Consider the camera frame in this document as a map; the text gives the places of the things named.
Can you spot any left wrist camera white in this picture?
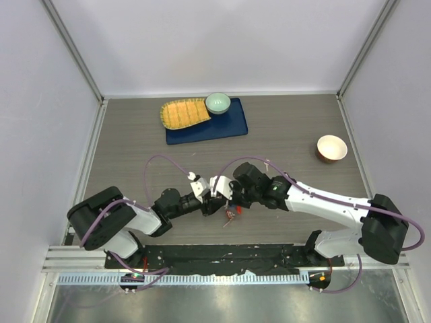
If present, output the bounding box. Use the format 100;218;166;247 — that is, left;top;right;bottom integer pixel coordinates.
187;172;210;203

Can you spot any yellow woven basket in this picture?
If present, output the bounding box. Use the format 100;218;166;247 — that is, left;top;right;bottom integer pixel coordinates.
160;98;211;131

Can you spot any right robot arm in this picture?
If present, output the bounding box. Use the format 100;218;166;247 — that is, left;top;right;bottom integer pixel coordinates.
230;162;409;266

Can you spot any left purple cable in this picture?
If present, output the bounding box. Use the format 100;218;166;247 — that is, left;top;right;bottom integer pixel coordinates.
79;154;196;293

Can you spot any blue tray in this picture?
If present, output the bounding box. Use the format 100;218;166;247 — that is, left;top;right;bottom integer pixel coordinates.
166;98;248;145

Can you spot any green bowl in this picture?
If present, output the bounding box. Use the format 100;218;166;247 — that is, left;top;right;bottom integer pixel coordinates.
205;92;231;114

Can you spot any cream bowl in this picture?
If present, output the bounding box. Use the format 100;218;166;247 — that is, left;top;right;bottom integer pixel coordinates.
316;135;348;163

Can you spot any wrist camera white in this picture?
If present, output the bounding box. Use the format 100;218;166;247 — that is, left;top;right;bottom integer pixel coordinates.
209;175;233;200
187;172;210;203

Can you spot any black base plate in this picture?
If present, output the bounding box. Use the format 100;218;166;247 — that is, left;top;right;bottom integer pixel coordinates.
124;244;345;276

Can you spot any red keyring holder with rings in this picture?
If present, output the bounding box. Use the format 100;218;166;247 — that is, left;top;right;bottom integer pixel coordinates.
223;205;242;227

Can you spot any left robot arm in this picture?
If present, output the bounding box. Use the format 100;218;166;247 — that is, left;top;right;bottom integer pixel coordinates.
67;186;229;268

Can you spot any white cable duct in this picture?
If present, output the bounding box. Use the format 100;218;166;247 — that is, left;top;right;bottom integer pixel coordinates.
57;271;309;286

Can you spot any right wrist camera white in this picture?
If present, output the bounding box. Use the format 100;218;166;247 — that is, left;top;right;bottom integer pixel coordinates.
209;175;233;200

